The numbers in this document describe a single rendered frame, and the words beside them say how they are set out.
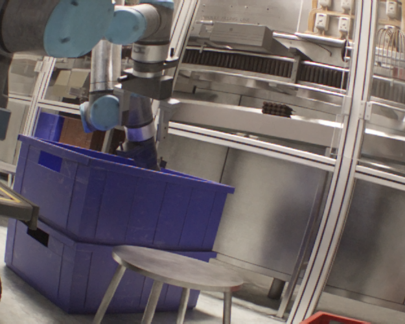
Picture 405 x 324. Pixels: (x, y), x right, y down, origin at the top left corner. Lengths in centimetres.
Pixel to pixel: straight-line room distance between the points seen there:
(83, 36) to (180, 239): 89
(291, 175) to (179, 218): 71
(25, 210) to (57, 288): 44
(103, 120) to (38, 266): 45
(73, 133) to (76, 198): 134
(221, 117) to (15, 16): 134
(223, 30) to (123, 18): 123
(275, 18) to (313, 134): 97
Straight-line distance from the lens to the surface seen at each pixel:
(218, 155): 237
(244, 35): 226
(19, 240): 157
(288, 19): 266
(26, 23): 88
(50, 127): 282
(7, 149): 369
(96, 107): 142
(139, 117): 160
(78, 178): 133
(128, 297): 152
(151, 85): 130
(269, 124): 197
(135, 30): 114
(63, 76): 286
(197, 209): 164
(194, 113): 215
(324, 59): 241
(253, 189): 225
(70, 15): 83
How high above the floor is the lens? 49
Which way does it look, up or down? 1 degrees down
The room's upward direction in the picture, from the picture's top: 14 degrees clockwise
